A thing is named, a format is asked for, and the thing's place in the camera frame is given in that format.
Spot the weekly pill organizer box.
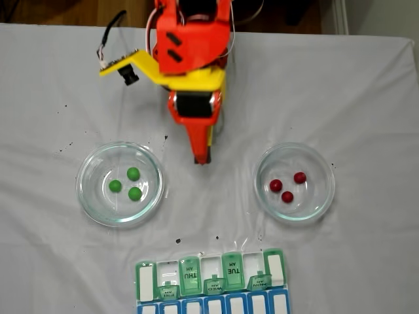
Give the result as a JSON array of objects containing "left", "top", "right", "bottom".
[{"left": 134, "top": 247, "right": 292, "bottom": 314}]

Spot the white table cover sheet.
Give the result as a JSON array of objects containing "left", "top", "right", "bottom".
[{"left": 0, "top": 22, "right": 416, "bottom": 314}]

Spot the clear glass bowl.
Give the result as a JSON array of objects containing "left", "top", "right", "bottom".
[
  {"left": 253, "top": 142, "right": 337, "bottom": 222},
  {"left": 75, "top": 141, "right": 166, "bottom": 229}
]

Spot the red white black servo cable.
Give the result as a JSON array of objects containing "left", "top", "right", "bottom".
[{"left": 145, "top": 6, "right": 162, "bottom": 55}]

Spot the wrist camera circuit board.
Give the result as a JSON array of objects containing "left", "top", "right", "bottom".
[{"left": 97, "top": 48, "right": 141, "bottom": 87}]

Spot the black camera cable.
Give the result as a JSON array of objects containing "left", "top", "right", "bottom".
[{"left": 96, "top": 9, "right": 128, "bottom": 66}]

